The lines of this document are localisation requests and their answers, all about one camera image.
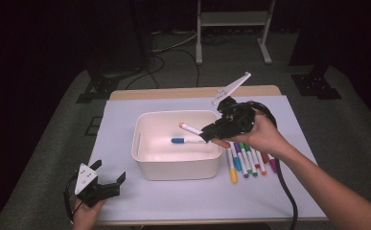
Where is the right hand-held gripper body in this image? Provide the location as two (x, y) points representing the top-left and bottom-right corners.
(211, 71), (257, 135)

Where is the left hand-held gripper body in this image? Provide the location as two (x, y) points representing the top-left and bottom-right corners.
(74, 163), (122, 209)

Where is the peach marker pen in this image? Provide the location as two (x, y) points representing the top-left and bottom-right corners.
(178, 122), (204, 136)

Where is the dark blue marker pen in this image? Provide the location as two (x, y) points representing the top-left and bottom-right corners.
(171, 137), (207, 145)

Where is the dark green marker pen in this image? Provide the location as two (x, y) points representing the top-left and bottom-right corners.
(243, 143), (259, 177)

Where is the red marker pen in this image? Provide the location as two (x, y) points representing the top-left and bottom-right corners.
(251, 147), (262, 170)

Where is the white plastic storage box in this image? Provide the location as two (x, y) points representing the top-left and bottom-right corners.
(130, 109), (224, 181)

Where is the magenta marker pen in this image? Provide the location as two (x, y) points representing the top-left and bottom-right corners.
(267, 153), (278, 174)

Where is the person's left hand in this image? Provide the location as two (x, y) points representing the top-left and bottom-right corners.
(72, 198), (106, 230)

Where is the person's right hand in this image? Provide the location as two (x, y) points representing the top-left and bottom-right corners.
(211, 113), (291, 160)

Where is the purple marker pen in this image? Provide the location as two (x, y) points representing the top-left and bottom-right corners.
(234, 142), (249, 179)

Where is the light blue marker pen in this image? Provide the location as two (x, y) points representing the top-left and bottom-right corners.
(230, 145), (243, 172)

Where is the pale lavender table mat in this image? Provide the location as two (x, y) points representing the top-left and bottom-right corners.
(87, 95), (329, 223)

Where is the black stand with legs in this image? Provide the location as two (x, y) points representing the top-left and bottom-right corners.
(76, 0), (153, 104)

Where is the white metal stand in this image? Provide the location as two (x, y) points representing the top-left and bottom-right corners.
(195, 0), (277, 66)

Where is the left hand-held gripper cable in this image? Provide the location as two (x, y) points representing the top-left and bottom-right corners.
(63, 173), (81, 223)

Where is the hand-held gripper cable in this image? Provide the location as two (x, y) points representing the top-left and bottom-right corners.
(63, 173), (81, 223)
(248, 101), (300, 230)

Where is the dark square floor frame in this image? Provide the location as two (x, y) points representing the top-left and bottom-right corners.
(83, 116), (104, 137)

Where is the black floor cable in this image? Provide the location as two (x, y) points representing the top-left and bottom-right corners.
(173, 47), (201, 88)
(125, 52), (166, 90)

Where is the tangled black cable bundle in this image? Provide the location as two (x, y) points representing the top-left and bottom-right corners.
(201, 32), (237, 46)

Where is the black stand with base plate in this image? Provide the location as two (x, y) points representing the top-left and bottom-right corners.
(290, 60), (343, 101)

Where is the right hand-held gripper cable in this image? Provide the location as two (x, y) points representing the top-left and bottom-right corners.
(248, 101), (300, 230)

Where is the grey floor cable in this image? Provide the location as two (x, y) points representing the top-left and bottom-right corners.
(151, 32), (198, 54)

